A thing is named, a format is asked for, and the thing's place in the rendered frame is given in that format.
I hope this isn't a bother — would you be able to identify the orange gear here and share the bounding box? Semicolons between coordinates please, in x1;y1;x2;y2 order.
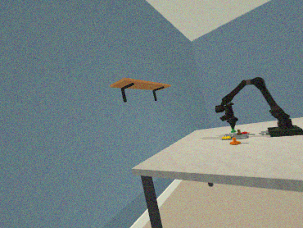
230;138;241;145

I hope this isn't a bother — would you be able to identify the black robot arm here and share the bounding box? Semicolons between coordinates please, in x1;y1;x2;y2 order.
215;77;294;130

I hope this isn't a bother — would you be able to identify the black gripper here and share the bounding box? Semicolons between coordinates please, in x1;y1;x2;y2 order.
225;111;238;129

